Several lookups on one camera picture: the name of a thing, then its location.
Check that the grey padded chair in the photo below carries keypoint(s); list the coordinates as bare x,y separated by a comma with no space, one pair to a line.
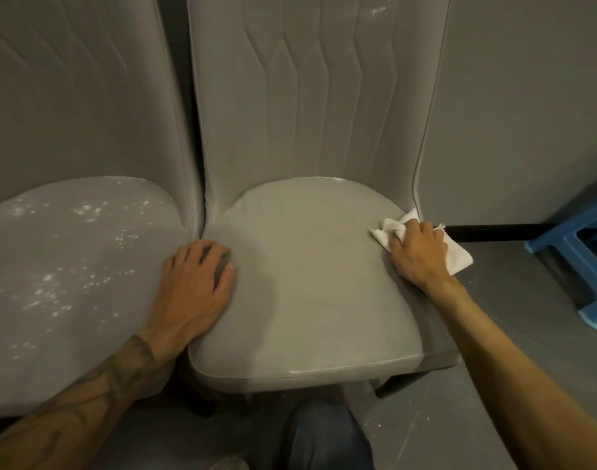
308,269
68,264

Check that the blue plastic stool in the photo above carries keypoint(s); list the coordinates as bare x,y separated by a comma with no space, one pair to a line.
567,254

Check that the person's right hand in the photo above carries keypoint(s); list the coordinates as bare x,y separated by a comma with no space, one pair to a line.
423,254

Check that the person's left forearm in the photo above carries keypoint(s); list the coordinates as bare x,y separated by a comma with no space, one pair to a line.
73,416

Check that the white cleaning cloth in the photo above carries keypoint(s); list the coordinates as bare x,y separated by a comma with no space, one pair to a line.
457,259

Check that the person's right forearm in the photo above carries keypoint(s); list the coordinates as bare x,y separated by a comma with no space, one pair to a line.
523,381

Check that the person's left hand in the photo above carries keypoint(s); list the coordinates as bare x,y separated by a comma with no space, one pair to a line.
190,298

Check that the dark blue trouser leg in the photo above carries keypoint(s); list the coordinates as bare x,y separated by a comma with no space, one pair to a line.
323,435

